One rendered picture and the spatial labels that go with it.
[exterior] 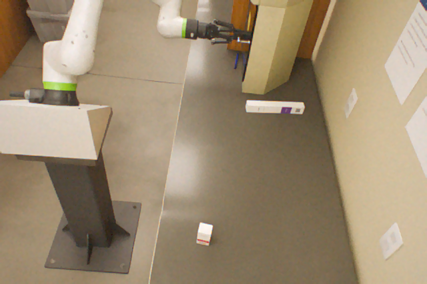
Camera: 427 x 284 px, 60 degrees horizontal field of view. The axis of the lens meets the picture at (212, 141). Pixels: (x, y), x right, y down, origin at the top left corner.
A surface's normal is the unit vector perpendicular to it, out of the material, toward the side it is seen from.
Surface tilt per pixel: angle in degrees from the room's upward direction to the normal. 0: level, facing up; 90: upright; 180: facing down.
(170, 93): 0
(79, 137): 90
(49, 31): 95
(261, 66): 90
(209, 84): 0
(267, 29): 90
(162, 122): 0
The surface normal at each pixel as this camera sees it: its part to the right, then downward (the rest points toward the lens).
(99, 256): 0.10, -0.67
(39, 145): -0.01, 0.74
